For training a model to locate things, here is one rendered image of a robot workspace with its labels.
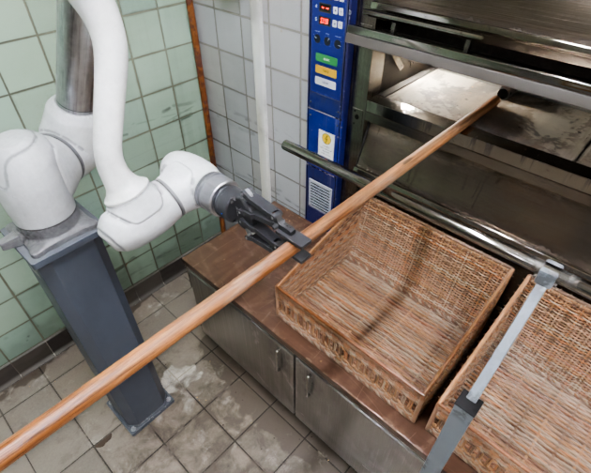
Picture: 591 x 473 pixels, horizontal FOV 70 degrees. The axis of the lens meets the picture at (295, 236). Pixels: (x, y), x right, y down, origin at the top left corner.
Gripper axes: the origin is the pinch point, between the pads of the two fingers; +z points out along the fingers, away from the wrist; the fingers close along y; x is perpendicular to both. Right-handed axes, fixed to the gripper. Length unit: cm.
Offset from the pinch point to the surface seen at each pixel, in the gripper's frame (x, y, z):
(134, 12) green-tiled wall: -41, -13, -121
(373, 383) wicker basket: -18, 57, 16
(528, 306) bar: -25.7, 8.7, 39.2
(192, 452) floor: 22, 120, -33
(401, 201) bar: -29.7, 2.5, 6.2
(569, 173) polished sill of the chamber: -67, 1, 31
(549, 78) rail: -53, -24, 21
